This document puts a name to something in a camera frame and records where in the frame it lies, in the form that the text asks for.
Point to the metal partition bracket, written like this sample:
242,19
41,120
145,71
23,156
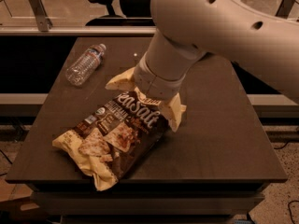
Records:
285,8
42,19

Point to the brown sea salt chip bag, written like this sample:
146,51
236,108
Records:
108,143

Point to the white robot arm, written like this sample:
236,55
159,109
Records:
264,45

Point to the dark table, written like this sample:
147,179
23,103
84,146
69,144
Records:
217,163

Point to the left metal partition bracket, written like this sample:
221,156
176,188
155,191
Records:
42,19

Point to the clear plastic water bottle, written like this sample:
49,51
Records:
78,73

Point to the right metal partition bracket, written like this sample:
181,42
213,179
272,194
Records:
285,8

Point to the black office chair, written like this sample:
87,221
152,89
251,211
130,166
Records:
134,13

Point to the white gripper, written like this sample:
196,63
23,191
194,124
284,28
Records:
154,85

